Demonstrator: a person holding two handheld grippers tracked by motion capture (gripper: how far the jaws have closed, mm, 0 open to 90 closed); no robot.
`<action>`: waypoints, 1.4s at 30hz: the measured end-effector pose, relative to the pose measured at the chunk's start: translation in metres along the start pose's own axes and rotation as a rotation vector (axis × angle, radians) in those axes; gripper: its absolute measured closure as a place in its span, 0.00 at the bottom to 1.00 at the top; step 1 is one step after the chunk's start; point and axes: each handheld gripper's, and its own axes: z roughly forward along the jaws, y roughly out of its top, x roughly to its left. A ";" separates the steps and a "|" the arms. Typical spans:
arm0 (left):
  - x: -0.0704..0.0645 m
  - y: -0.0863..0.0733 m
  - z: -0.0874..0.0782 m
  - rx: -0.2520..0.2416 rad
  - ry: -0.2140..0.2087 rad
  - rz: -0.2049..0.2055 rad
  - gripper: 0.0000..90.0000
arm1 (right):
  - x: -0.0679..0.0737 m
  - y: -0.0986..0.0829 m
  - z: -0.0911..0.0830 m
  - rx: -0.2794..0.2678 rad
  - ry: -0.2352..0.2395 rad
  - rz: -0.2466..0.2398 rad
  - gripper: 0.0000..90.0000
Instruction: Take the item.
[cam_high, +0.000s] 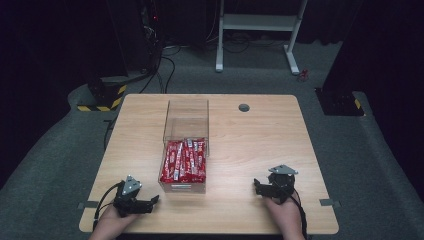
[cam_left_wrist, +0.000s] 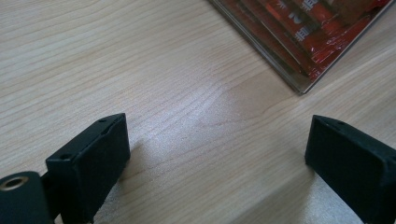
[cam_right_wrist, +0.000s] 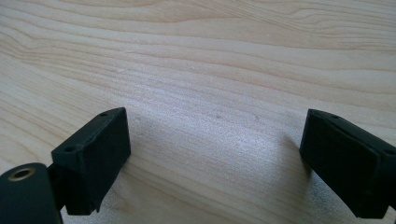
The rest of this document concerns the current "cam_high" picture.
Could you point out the grey round table grommet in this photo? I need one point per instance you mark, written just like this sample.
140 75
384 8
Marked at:
244 107

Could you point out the black yellow striped stand base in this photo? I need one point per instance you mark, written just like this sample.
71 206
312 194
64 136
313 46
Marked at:
106 100

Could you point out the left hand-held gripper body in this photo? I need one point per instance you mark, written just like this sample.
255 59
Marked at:
128 200

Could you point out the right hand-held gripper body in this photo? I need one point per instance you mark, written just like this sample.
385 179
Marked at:
281 183

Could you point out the person's left hand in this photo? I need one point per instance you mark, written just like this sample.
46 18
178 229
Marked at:
111 224

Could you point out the pile of red snack packets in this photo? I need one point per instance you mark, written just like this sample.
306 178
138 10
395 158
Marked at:
184 161

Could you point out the person's right hand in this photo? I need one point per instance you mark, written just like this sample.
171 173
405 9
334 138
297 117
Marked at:
285 216

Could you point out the grey tape strip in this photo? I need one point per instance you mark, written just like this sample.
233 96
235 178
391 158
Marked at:
88 205
330 202

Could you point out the clear plastic box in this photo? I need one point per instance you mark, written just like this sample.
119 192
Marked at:
181 186
187 116

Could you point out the white metal stand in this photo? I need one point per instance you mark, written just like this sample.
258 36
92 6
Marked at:
256 22

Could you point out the dark equipment rack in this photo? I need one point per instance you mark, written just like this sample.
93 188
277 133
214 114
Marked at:
150 30

